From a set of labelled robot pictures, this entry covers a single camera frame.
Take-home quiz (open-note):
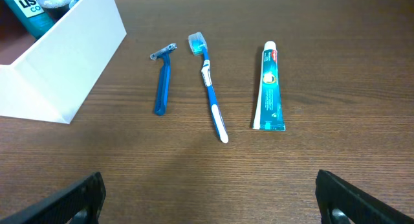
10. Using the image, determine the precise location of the blue disposable razor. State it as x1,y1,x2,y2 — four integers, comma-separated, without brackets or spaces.
150,43,177,116

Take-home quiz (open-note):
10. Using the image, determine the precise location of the white open cardboard box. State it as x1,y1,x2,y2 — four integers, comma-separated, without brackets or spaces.
1,0,126,124

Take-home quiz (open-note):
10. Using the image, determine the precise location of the blue mouthwash bottle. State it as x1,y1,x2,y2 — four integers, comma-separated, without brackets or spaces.
3,0,54,39

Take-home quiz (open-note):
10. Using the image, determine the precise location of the blue white toothbrush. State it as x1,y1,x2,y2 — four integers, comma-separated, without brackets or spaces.
188,32,229,144

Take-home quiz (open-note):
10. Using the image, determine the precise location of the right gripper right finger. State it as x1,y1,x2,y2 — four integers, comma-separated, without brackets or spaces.
315,170,413,224

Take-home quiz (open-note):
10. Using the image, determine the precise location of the teal white toothpaste tube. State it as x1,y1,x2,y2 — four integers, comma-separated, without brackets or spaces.
252,41,286,131

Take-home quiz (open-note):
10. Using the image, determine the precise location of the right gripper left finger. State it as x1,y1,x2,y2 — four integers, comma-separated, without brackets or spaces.
1,172,106,224

